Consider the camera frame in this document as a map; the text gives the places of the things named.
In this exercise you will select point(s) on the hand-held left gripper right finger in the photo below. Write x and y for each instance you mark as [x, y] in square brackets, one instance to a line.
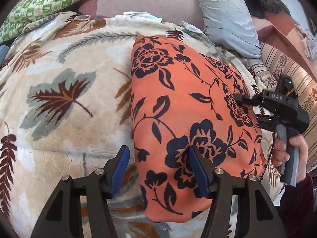
[198, 173]

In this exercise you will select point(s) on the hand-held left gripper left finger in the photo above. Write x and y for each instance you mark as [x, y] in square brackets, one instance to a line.
[118, 171]

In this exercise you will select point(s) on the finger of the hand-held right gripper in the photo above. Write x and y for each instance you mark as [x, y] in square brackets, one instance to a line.
[247, 100]

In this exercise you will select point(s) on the orange floral shirt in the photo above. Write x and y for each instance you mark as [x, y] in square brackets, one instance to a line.
[188, 104]

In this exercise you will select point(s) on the person's right hand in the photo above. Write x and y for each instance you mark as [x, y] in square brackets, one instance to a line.
[302, 153]

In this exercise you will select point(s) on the light grey garment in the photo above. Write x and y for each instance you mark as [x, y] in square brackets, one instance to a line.
[308, 42]

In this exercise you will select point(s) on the person's maroon clothing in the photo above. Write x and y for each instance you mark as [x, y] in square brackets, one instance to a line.
[304, 203]

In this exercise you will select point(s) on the grey pillow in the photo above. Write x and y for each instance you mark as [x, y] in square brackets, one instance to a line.
[223, 12]

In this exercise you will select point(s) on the white small cloth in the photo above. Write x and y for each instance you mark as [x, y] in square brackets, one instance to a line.
[138, 16]
[190, 27]

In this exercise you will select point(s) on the leaf-print blanket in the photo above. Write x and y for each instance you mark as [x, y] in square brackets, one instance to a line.
[62, 67]

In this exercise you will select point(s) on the green checked pillow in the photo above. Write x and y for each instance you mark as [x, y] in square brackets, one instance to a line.
[49, 2]

